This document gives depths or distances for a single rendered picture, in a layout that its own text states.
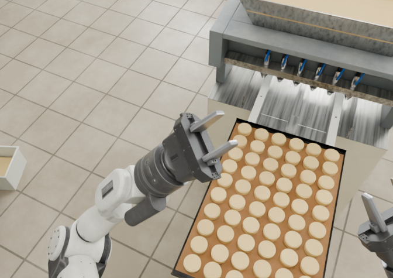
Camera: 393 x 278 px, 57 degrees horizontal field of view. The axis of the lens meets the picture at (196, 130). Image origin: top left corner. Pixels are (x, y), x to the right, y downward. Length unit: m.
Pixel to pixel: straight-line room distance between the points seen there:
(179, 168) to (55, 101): 2.26
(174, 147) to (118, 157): 1.77
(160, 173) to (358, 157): 1.07
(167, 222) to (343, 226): 1.00
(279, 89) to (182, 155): 1.02
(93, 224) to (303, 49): 0.83
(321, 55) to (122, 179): 0.79
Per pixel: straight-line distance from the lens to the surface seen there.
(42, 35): 3.45
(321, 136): 1.46
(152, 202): 0.67
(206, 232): 1.10
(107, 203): 0.73
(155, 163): 0.64
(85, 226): 0.86
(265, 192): 1.18
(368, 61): 1.28
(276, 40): 1.26
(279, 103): 1.52
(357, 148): 1.53
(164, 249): 2.07
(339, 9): 1.30
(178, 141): 0.61
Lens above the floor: 1.95
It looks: 52 degrees down
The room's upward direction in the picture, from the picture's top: straight up
